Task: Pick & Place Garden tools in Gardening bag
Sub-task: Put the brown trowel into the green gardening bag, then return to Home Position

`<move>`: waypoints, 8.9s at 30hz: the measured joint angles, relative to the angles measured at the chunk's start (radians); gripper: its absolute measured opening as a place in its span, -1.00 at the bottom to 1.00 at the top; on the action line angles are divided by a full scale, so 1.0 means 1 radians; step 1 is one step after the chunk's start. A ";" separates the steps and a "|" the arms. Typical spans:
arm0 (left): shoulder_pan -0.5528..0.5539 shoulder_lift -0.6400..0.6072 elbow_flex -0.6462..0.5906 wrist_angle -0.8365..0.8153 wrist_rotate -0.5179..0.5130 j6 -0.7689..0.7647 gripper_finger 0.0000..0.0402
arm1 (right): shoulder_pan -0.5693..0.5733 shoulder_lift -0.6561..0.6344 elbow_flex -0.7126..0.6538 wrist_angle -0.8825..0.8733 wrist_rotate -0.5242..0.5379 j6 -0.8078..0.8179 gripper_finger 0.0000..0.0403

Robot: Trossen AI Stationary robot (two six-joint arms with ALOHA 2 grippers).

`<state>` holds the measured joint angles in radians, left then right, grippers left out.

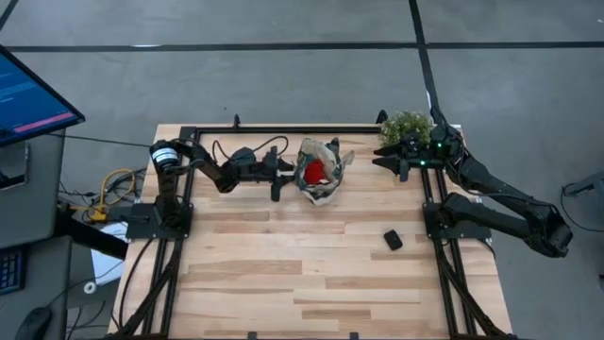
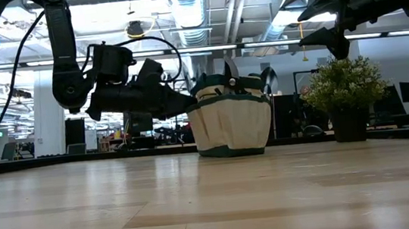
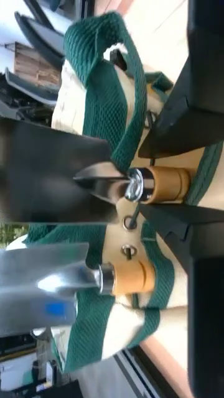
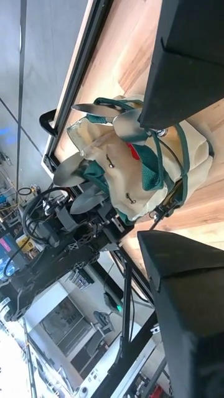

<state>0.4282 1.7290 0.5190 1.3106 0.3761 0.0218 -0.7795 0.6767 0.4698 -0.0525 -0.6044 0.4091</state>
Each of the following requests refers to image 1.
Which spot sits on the gray desk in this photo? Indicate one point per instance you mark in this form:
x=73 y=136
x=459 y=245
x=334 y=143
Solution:
x=42 y=203

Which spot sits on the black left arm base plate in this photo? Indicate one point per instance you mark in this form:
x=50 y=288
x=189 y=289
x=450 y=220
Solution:
x=141 y=226

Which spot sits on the white tape roll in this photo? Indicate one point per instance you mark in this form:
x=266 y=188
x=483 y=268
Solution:
x=90 y=287

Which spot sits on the red garden glove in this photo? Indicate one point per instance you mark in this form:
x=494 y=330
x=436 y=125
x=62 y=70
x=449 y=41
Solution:
x=313 y=172

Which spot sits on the black aluminium table frame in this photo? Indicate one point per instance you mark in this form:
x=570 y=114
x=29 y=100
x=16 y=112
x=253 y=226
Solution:
x=307 y=129

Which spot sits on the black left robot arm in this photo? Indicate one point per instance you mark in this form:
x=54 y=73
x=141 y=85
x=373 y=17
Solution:
x=207 y=167

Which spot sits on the potted green flowering plant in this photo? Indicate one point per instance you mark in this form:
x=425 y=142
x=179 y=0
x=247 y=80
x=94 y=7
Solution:
x=401 y=124

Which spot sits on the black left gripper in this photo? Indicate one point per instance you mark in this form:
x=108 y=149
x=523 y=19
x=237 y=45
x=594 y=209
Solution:
x=276 y=189

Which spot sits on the black desk beam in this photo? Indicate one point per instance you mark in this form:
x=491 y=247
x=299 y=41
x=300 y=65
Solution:
x=94 y=238

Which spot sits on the black computer mouse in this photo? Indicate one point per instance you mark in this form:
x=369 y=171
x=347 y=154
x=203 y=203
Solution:
x=34 y=323

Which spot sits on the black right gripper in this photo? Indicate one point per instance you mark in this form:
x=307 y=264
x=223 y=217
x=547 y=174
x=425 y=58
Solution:
x=424 y=153

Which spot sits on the white paper sheet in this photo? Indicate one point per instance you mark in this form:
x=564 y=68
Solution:
x=106 y=264

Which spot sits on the computer monitor with blue screen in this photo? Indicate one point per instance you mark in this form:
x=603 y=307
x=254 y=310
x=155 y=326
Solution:
x=33 y=99

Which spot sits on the black keyboard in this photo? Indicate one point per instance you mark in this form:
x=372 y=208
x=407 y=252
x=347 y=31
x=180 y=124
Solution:
x=10 y=269

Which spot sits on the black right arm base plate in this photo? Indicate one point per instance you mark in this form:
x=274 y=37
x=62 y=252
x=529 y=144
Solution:
x=476 y=231

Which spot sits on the silver monitor stand base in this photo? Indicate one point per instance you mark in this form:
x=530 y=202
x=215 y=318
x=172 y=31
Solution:
x=13 y=165

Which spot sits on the small black rounded block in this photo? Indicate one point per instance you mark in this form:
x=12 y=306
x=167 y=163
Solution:
x=392 y=240

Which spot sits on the beige green canvas gardening bag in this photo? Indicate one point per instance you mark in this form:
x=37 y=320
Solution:
x=323 y=193

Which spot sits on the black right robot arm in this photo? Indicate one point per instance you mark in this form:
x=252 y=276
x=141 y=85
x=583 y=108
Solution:
x=509 y=198

